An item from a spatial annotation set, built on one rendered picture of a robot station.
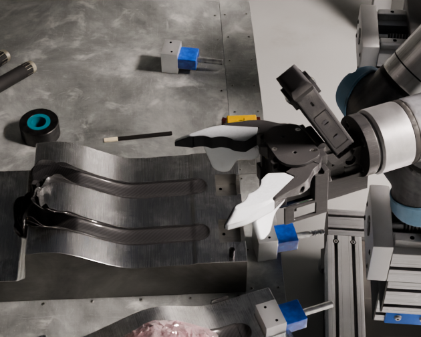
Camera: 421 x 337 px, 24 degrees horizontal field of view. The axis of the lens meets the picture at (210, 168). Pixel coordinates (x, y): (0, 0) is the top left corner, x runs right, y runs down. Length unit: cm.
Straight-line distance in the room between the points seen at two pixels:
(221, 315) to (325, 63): 188
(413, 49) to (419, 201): 19
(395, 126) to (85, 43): 126
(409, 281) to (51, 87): 90
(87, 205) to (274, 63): 176
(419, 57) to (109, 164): 76
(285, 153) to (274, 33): 249
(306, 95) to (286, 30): 254
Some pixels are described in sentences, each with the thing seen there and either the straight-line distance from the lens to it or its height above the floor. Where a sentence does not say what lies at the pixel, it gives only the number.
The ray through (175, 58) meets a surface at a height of 84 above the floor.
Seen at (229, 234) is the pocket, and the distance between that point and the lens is 174.
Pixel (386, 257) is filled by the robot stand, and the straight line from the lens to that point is 160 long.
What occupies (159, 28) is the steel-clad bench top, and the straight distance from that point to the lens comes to 226.
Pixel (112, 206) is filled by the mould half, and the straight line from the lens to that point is 175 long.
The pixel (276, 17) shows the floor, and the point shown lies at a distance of 359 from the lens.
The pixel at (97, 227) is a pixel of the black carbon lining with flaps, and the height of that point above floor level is 90.
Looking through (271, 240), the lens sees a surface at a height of 85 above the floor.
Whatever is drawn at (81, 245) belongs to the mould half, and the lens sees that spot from 167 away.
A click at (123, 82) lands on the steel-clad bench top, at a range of 212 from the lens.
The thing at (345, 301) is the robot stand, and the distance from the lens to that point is 245.
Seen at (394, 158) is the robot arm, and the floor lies 144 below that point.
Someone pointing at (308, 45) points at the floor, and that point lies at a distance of 347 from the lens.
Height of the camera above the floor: 221
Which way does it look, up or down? 47 degrees down
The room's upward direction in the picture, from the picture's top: straight up
